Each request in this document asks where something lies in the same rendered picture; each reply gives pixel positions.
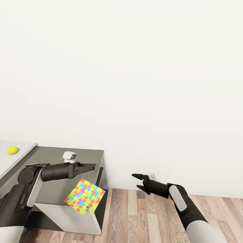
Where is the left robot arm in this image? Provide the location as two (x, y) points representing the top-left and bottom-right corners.
(0, 152), (96, 243)

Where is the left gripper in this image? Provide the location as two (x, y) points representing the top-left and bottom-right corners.
(53, 162), (96, 180)

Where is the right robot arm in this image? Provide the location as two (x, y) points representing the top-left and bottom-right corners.
(132, 174), (223, 243)

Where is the jigsaw puzzle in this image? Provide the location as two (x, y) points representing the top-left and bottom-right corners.
(64, 178), (105, 215)

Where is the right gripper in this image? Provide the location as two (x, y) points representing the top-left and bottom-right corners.
(132, 174), (160, 195)

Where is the tennis ball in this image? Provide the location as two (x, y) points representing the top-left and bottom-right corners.
(6, 146), (18, 155)

